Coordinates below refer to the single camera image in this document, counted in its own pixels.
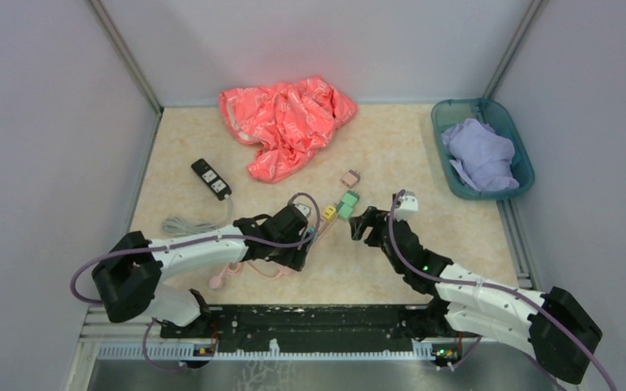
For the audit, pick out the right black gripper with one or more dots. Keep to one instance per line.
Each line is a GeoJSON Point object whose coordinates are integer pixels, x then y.
{"type": "Point", "coordinates": [376, 217]}

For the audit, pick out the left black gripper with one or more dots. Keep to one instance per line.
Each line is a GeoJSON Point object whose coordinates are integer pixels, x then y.
{"type": "Point", "coordinates": [295, 260]}

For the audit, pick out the green plug adapter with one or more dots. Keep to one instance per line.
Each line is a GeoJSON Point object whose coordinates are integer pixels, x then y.
{"type": "Point", "coordinates": [347, 204]}

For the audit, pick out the yellow plug adapter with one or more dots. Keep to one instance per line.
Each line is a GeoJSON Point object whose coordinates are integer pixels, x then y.
{"type": "Point", "coordinates": [329, 213]}

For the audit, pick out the pink power strip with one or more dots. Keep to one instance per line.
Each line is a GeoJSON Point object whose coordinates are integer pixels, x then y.
{"type": "Point", "coordinates": [320, 227]}

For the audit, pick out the teal plug adapter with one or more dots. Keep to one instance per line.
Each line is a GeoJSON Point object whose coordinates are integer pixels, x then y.
{"type": "Point", "coordinates": [310, 232]}

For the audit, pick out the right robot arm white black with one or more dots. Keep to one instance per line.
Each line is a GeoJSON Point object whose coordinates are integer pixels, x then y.
{"type": "Point", "coordinates": [551, 327]}

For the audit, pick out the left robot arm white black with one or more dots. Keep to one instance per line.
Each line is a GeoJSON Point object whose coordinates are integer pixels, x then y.
{"type": "Point", "coordinates": [131, 279]}

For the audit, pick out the pink plug adapter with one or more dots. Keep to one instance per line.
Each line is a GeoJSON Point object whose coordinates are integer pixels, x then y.
{"type": "Point", "coordinates": [350, 179]}

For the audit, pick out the black power strip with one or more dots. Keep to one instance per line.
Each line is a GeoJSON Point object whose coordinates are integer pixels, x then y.
{"type": "Point", "coordinates": [212, 179]}

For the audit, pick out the pink crumpled cloth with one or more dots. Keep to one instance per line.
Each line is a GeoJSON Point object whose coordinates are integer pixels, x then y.
{"type": "Point", "coordinates": [289, 121]}

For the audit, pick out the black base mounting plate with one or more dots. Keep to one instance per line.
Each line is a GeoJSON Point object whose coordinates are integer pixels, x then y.
{"type": "Point", "coordinates": [308, 329]}

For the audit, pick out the teal plastic basket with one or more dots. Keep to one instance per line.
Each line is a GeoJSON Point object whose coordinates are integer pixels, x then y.
{"type": "Point", "coordinates": [450, 112]}

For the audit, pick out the lavender cloth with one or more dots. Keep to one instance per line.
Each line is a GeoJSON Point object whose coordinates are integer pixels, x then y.
{"type": "Point", "coordinates": [481, 157]}

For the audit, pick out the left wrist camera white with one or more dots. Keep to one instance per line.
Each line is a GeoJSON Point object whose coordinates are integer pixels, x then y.
{"type": "Point", "coordinates": [305, 210]}

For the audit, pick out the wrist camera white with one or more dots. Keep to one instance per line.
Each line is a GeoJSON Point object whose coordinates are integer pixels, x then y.
{"type": "Point", "coordinates": [406, 206]}
{"type": "Point", "coordinates": [305, 210]}

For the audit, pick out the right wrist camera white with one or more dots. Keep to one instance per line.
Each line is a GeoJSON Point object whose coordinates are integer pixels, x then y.
{"type": "Point", "coordinates": [406, 206]}

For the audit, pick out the white slotted cable duct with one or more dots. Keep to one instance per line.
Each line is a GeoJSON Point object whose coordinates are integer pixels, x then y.
{"type": "Point", "coordinates": [174, 351]}

